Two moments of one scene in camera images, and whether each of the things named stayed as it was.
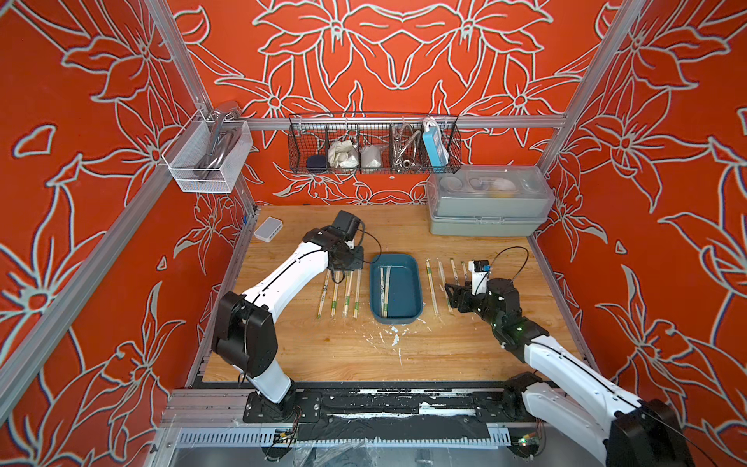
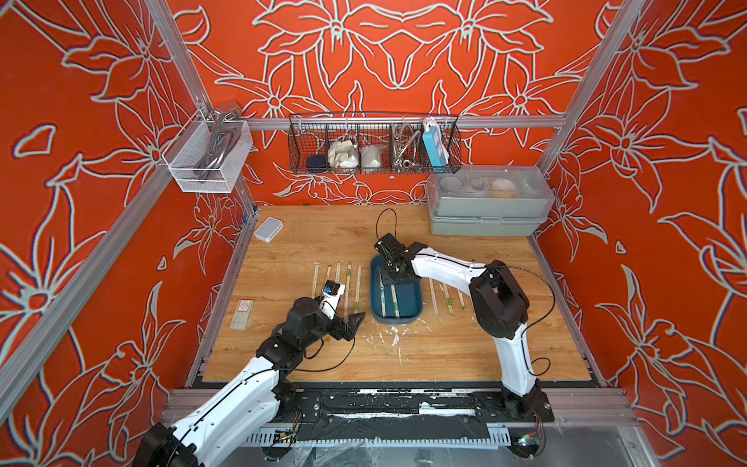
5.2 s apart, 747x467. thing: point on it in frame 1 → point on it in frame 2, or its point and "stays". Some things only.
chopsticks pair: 428,263 stays
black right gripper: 465,293 → 385,279
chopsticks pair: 383,279 stays
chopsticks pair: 347,299 stays
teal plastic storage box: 406,288 stays
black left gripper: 358,262 → 352,323
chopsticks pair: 357,294 stays
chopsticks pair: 385,303 → 395,301
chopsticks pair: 444,286 stays
